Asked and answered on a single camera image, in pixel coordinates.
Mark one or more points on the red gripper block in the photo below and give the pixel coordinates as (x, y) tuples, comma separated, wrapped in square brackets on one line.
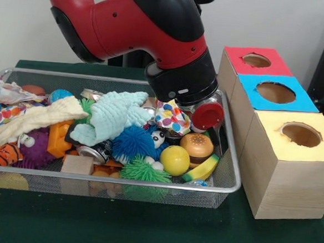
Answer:
[(208, 116)]

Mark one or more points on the colourful polka-dot cloth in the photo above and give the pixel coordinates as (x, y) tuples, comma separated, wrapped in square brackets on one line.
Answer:
[(170, 117)]

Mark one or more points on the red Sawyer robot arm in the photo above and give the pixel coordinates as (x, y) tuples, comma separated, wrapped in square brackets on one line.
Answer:
[(140, 31)]

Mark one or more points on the wooden box with three holes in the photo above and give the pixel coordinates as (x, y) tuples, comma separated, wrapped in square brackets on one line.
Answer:
[(293, 186)]

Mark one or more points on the shallow clear mesh bin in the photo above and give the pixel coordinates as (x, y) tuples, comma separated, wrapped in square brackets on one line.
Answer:
[(91, 186)]

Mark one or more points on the wooden burger toy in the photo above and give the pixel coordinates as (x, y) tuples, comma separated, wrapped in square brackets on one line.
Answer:
[(197, 147)]

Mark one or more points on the yellow banana toy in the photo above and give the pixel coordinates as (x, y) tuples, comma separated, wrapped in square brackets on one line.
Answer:
[(201, 169)]

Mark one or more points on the yellow ball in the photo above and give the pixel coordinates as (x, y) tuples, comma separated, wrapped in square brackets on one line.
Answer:
[(175, 160)]

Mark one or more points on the mint green knit cloth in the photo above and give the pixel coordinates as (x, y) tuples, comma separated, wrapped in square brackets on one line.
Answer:
[(112, 115)]

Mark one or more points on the dark green tablecloth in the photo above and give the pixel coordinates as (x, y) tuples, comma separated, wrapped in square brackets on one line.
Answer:
[(143, 226)]

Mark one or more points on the black drink can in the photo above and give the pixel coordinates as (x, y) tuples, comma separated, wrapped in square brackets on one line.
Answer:
[(96, 151)]

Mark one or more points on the green spiky ball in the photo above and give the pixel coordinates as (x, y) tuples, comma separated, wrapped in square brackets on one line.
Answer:
[(86, 104)]

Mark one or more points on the cream cloth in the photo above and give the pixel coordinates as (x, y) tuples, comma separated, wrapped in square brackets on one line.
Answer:
[(34, 118)]

